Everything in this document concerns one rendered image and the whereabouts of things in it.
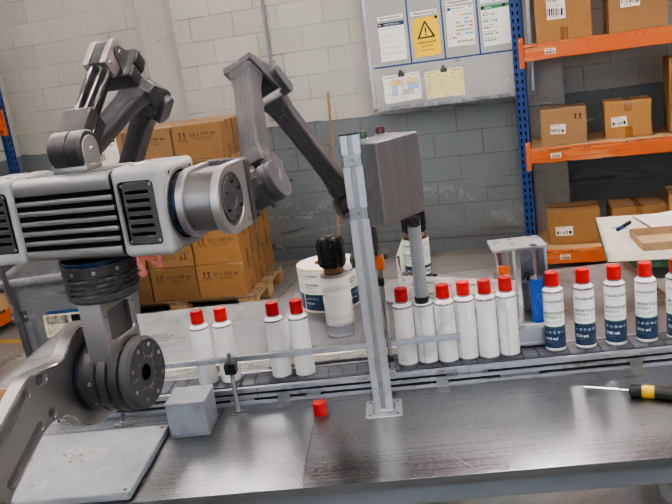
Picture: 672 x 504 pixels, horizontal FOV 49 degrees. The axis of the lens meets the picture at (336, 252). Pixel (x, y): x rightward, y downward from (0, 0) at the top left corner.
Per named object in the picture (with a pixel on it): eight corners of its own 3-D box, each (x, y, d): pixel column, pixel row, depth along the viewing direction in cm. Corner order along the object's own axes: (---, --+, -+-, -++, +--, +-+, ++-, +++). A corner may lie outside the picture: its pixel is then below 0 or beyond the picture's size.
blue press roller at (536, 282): (544, 332, 195) (540, 272, 191) (547, 337, 191) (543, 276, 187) (532, 334, 195) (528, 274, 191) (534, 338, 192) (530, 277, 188)
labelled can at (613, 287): (623, 338, 190) (620, 261, 185) (630, 345, 185) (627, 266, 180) (603, 340, 190) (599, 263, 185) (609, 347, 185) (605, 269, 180)
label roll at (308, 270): (292, 312, 245) (286, 270, 242) (316, 293, 263) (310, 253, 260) (348, 313, 238) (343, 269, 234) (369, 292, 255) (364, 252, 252)
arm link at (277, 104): (237, 94, 173) (274, 70, 169) (240, 84, 178) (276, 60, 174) (339, 221, 194) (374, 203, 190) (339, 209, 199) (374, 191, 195)
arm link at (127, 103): (132, 50, 168) (168, 75, 167) (142, 78, 181) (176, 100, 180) (-1, 204, 157) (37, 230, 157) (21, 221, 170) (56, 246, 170)
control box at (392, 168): (426, 210, 178) (418, 130, 173) (386, 227, 165) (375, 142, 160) (391, 209, 184) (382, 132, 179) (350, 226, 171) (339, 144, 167)
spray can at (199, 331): (220, 378, 199) (207, 305, 195) (216, 386, 194) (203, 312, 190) (202, 379, 200) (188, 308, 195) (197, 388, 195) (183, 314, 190)
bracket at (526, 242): (538, 237, 197) (538, 234, 197) (547, 247, 187) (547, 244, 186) (487, 243, 199) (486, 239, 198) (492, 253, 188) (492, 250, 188)
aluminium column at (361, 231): (393, 403, 182) (359, 130, 166) (393, 412, 178) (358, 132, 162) (375, 405, 183) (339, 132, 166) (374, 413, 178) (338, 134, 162)
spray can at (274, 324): (293, 370, 198) (282, 297, 193) (291, 378, 193) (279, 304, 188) (274, 372, 198) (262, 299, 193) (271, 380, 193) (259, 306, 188)
